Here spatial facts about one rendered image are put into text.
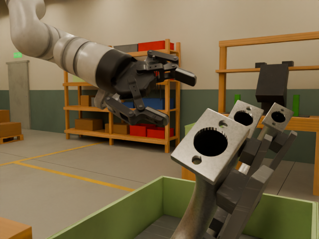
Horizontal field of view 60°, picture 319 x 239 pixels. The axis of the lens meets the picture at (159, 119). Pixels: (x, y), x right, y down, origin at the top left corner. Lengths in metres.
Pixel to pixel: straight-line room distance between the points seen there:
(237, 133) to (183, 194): 0.62
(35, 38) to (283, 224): 0.68
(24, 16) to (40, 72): 8.55
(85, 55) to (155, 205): 0.50
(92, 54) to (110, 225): 0.38
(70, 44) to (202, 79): 5.21
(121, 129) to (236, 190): 5.96
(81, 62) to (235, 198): 0.34
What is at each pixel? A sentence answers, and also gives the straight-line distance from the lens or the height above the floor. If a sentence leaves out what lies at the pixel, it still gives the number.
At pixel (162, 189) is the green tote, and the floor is 0.92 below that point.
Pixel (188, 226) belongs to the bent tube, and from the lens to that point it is 0.32.
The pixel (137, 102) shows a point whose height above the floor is 1.20.
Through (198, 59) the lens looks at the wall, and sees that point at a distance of 5.74.
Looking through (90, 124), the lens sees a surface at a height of 0.41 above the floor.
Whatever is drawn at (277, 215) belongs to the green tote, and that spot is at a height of 0.91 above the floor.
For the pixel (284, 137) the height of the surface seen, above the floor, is 1.12.
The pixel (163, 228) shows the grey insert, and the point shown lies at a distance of 0.80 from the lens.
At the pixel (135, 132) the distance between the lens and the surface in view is 5.90.
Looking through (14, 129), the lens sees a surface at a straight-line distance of 7.54.
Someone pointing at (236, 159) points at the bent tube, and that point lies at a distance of 0.47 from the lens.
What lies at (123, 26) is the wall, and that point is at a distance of 6.91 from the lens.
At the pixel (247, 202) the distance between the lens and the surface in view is 0.26.
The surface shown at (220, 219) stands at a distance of 0.47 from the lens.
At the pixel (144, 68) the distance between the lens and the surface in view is 0.47.
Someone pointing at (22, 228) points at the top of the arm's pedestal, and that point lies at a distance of 0.88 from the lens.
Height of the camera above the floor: 1.22
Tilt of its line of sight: 6 degrees down
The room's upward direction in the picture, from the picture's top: straight up
